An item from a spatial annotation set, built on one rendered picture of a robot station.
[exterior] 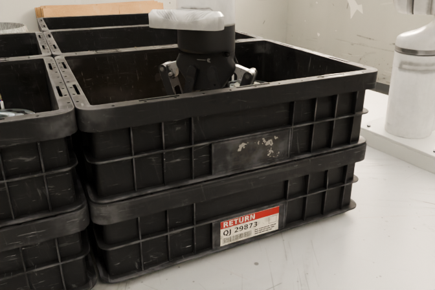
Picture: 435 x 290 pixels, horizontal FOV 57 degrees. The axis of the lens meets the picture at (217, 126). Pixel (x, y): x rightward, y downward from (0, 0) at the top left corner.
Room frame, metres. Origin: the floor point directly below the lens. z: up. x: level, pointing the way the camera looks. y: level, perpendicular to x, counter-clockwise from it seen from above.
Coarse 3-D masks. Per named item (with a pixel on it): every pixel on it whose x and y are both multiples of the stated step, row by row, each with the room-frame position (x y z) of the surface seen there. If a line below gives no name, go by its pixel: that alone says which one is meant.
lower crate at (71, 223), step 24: (48, 216) 0.35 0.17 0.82; (72, 216) 0.35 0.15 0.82; (0, 240) 0.32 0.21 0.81; (24, 240) 0.33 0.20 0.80; (48, 240) 0.35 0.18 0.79; (72, 240) 0.36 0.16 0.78; (0, 264) 0.33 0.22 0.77; (24, 264) 0.33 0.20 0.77; (48, 264) 0.35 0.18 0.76; (72, 264) 0.36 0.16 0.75; (0, 288) 0.33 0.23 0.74; (24, 288) 0.34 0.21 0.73; (48, 288) 0.35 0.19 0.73; (72, 288) 0.36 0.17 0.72
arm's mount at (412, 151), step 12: (372, 120) 0.84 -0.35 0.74; (384, 120) 0.84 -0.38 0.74; (360, 132) 0.81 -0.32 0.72; (372, 132) 0.79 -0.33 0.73; (384, 132) 0.78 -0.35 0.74; (432, 132) 0.77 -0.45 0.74; (372, 144) 0.78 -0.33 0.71; (384, 144) 0.76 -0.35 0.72; (396, 144) 0.74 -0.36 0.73; (408, 144) 0.72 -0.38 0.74; (420, 144) 0.72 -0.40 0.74; (432, 144) 0.71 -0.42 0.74; (396, 156) 0.73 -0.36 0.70; (408, 156) 0.71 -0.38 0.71; (420, 156) 0.69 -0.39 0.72; (432, 156) 0.67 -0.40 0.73; (432, 168) 0.67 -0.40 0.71
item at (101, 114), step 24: (168, 48) 0.70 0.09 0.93; (288, 48) 0.71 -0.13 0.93; (360, 72) 0.52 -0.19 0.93; (72, 96) 0.41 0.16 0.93; (168, 96) 0.41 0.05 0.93; (192, 96) 0.41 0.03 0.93; (216, 96) 0.42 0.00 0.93; (240, 96) 0.44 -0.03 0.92; (264, 96) 0.45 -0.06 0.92; (288, 96) 0.46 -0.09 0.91; (312, 96) 0.48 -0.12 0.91; (96, 120) 0.37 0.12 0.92; (120, 120) 0.38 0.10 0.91; (144, 120) 0.39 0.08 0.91; (168, 120) 0.40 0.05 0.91
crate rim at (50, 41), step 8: (48, 32) 0.88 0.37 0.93; (56, 32) 0.90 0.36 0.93; (64, 32) 0.91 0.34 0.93; (72, 32) 0.92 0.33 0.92; (240, 32) 0.88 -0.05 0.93; (48, 40) 0.78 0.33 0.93; (240, 40) 0.78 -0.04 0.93; (56, 48) 0.69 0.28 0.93; (128, 48) 0.69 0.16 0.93; (136, 48) 0.69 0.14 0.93; (144, 48) 0.70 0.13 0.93
